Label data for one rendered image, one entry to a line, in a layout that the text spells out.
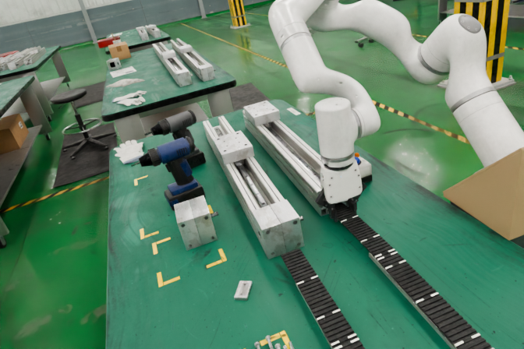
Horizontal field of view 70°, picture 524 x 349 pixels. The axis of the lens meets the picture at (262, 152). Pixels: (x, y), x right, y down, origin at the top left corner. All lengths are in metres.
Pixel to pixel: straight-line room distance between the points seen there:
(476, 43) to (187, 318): 0.99
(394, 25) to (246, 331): 0.88
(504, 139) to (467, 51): 0.25
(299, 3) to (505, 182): 0.67
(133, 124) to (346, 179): 1.93
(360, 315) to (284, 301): 0.16
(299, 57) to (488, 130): 0.52
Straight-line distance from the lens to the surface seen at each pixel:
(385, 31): 1.17
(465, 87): 1.15
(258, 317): 0.87
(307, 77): 0.95
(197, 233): 1.06
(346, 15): 1.19
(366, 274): 0.92
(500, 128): 1.13
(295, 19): 1.04
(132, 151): 1.80
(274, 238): 0.95
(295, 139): 1.35
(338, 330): 0.78
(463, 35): 1.15
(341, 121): 0.88
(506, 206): 1.01
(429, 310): 0.82
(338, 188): 0.98
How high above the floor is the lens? 1.44
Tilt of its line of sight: 26 degrees down
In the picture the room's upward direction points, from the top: 11 degrees counter-clockwise
